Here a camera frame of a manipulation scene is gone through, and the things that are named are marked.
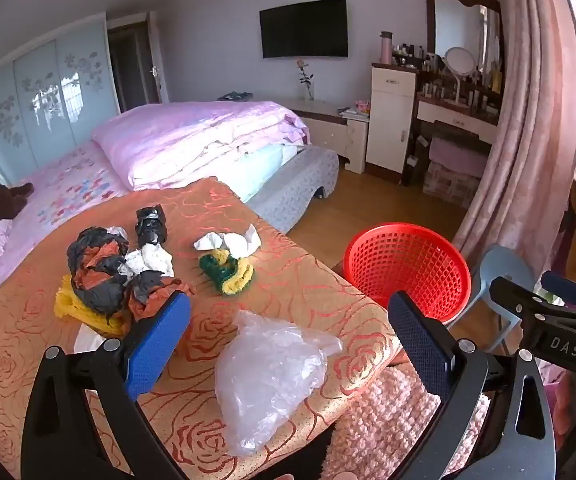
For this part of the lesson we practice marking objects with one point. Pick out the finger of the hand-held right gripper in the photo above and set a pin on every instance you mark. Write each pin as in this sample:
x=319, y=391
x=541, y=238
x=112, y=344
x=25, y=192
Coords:
x=517, y=305
x=565, y=282

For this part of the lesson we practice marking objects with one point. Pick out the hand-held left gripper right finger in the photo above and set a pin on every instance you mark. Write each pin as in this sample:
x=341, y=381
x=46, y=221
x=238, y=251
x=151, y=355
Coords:
x=417, y=345

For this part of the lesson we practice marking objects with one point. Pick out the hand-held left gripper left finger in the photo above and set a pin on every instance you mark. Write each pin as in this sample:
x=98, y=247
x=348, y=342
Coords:
x=158, y=345

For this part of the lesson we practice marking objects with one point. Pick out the small black orange bag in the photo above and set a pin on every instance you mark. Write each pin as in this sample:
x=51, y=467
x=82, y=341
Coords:
x=150, y=292

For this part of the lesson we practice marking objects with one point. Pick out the red plastic basket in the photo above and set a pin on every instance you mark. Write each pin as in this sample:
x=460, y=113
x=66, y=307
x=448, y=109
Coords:
x=417, y=260

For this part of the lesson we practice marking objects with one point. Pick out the large black orange bag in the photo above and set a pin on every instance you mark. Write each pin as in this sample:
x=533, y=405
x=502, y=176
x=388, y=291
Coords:
x=95, y=270

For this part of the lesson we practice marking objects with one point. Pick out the shiny black wrapper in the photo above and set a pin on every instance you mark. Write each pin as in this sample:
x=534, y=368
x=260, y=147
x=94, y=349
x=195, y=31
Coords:
x=150, y=225

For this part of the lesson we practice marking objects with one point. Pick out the white tissue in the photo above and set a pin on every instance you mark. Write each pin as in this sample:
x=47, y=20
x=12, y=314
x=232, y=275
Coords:
x=230, y=242
x=153, y=260

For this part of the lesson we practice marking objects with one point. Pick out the grey-blue plastic stool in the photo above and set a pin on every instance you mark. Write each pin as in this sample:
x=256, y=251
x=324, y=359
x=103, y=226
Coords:
x=505, y=265

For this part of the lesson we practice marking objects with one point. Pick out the white paper piece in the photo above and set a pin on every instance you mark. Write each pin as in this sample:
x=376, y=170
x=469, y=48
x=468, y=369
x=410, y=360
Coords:
x=88, y=342

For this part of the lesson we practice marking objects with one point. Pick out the pink fluffy mat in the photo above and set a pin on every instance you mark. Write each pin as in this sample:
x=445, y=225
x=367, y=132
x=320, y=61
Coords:
x=382, y=425

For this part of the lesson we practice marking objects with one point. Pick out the green yellow scouring sponge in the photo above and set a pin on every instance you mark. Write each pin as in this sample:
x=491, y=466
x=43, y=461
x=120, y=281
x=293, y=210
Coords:
x=225, y=272

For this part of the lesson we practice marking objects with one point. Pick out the yellow mesh cloth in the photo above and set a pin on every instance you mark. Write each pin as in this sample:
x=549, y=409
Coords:
x=65, y=305

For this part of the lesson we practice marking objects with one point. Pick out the clear plastic bag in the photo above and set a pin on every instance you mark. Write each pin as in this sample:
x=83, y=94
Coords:
x=268, y=375

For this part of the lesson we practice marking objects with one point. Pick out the orange rose-pattern blanket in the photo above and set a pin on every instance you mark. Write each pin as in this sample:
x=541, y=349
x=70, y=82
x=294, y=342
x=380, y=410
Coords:
x=278, y=300

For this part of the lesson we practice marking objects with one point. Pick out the pink covered vanity stool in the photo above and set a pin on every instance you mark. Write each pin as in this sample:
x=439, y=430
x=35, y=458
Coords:
x=455, y=160

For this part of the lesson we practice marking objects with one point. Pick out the pink floral bedsheet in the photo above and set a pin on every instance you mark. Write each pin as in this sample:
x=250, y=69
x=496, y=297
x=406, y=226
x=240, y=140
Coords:
x=63, y=195

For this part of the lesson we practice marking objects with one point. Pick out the white vanity table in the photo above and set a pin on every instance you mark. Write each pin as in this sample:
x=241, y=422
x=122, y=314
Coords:
x=455, y=117

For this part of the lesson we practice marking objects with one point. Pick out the row of cosmetic bottles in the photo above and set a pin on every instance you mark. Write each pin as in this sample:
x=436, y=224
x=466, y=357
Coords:
x=482, y=87

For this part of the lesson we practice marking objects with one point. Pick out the pink folded duvet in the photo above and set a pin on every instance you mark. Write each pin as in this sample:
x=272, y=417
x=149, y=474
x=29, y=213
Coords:
x=193, y=135

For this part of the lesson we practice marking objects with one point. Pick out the white tall cabinet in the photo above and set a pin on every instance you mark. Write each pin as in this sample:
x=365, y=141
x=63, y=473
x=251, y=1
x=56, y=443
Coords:
x=390, y=120

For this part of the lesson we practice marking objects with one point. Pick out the cream television cabinet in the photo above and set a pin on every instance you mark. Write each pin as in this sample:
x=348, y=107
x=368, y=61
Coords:
x=328, y=132

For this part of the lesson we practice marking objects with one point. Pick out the stack of books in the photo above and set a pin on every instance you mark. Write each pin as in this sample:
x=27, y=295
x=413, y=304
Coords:
x=355, y=112

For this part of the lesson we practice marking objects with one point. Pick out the round white makeup mirror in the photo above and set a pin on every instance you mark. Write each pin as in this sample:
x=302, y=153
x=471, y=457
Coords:
x=457, y=62

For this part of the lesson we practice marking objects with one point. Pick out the dark flat item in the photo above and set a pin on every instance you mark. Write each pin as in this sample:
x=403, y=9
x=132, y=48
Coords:
x=235, y=96

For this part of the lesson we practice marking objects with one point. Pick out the glass sliding-door wardrobe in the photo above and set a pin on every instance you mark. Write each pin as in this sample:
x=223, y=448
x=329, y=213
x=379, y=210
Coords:
x=43, y=95

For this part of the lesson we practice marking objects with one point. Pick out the dark wooden door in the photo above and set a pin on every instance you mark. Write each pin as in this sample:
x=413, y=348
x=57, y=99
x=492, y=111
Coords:
x=133, y=70

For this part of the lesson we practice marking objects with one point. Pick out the pink thermos bottle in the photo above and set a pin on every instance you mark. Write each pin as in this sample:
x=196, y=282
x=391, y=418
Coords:
x=385, y=50

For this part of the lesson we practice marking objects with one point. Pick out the rose in glass vase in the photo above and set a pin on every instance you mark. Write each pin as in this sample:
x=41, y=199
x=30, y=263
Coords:
x=307, y=80

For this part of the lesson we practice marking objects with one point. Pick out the brown framed vanity mirror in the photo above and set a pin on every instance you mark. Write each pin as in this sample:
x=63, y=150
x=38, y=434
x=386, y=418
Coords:
x=430, y=20

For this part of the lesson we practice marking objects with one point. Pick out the grey fabric bed frame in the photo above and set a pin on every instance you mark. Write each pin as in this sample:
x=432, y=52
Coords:
x=298, y=185

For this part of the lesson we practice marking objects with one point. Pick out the black wall television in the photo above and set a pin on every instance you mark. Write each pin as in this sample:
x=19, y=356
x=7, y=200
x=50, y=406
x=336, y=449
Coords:
x=303, y=27

